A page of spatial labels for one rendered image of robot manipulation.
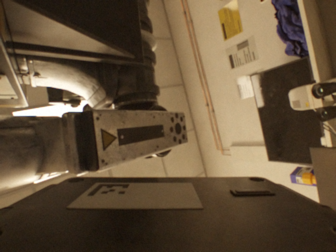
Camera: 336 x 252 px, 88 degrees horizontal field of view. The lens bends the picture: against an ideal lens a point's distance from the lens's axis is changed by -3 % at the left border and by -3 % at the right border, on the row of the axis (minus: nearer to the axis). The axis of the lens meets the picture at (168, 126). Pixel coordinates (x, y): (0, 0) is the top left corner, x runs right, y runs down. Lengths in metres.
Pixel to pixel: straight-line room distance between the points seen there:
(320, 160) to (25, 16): 1.15
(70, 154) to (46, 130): 0.05
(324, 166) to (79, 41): 1.10
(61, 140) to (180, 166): 2.06
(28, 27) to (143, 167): 1.81
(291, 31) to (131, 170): 1.70
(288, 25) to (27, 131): 1.36
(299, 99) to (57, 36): 0.92
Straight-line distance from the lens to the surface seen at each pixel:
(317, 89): 0.71
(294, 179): 1.70
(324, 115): 0.71
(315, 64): 1.31
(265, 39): 1.82
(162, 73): 2.27
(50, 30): 0.29
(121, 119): 0.27
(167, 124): 0.36
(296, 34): 1.39
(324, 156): 1.13
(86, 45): 0.32
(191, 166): 2.38
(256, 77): 1.57
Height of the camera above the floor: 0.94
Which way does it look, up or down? 55 degrees up
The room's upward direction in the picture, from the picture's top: 99 degrees counter-clockwise
